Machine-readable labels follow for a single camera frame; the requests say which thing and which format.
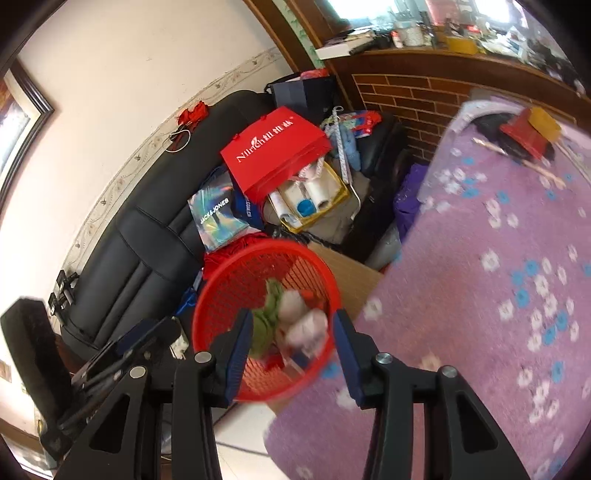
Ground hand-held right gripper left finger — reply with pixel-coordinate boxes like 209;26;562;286
55;311;254;480

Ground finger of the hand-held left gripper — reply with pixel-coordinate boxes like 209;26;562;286
58;348;153;432
69;316;182;393

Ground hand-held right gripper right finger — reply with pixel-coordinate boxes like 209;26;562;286
333;308;532;480

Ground green towel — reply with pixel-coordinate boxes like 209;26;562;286
252;279;287;358

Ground white tissue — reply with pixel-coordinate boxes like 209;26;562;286
285;309;329;357

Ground red mesh basket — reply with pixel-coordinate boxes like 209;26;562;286
191;239;341;402

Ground brown cardboard box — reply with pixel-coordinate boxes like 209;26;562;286
268;242;384;416

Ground black leather sofa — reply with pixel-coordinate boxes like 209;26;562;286
60;90;416;352

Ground purple floral tablecloth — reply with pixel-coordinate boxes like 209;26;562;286
263;95;591;480

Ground holographic shopping bag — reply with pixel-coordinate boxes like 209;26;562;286
187;173;264;252

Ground blue bag with white print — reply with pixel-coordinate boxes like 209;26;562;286
231;189;265;230

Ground white roll with blue end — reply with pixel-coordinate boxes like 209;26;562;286
281;182;319;217

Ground yellow storage bag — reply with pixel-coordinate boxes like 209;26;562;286
265;161;352;234

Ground white paper roll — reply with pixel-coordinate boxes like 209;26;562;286
305;178;336;208

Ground purple plastic bag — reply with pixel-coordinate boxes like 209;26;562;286
394;164;437;241

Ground light blue cloth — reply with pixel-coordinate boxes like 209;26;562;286
342;131;363;171

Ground red gift box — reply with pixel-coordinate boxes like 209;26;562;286
219;107;333;204

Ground white patterned ribbon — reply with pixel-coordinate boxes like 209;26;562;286
331;106;352;185

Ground colourful plastic bag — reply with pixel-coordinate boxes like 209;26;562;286
323;110;384;139

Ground red cloth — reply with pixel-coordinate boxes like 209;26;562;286
178;104;208;128

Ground wooden chopsticks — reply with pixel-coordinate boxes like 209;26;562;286
472;137;509;156

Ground dark navy paper bag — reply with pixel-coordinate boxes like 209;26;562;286
265;74;338;125

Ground wooden counter with brick pattern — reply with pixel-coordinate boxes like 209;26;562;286
316;46;591;162

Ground long pale sticks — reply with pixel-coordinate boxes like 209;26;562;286
522;159;567;188

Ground black flat case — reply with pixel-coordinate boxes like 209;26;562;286
475;113;555;160

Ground red packet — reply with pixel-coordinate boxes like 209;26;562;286
501;111;550;158

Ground white flat box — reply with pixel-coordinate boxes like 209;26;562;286
316;39;375;59

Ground yellow box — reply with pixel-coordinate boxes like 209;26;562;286
526;107;562;141

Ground small yellow carton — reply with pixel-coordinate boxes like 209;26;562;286
445;37;481;54

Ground window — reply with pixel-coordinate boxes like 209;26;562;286
323;0;522;28

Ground framed wall picture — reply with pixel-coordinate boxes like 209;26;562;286
0;60;55;204

